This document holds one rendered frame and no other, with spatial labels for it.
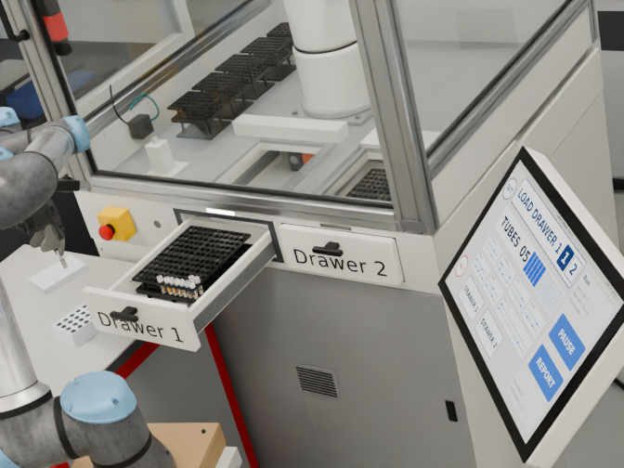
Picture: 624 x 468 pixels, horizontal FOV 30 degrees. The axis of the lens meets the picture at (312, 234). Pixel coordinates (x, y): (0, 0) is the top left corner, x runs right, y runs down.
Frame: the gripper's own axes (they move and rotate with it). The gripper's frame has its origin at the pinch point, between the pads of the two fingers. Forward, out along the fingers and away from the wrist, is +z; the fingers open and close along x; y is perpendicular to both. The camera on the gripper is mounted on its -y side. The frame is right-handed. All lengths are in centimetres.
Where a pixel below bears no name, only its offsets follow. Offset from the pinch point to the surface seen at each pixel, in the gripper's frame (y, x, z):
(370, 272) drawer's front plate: -37, 59, 13
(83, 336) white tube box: 5.4, 5.2, 19.5
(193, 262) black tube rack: -16.5, 25.0, 7.2
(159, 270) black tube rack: -10.7, 19.5, 7.3
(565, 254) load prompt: -21, 121, -19
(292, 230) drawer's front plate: -33, 41, 5
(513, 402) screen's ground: -3, 121, -2
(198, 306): -6.1, 37.7, 8.3
